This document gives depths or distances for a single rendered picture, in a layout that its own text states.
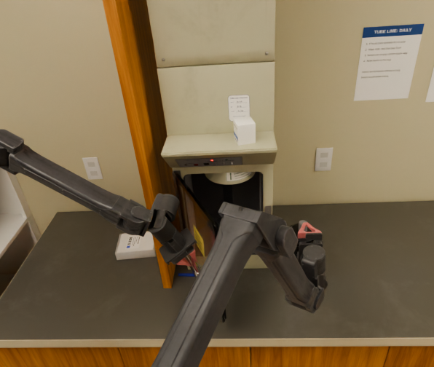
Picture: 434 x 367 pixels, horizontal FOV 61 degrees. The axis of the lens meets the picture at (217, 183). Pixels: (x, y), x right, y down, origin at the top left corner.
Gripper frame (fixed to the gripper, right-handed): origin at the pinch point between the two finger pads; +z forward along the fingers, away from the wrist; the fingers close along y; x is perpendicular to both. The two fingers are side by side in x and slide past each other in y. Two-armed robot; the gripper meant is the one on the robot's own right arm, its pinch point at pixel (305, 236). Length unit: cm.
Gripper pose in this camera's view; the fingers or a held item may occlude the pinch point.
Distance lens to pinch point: 119.7
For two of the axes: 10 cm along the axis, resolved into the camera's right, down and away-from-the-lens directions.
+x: -10.0, 0.4, 0.8
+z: 0.4, -5.4, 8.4
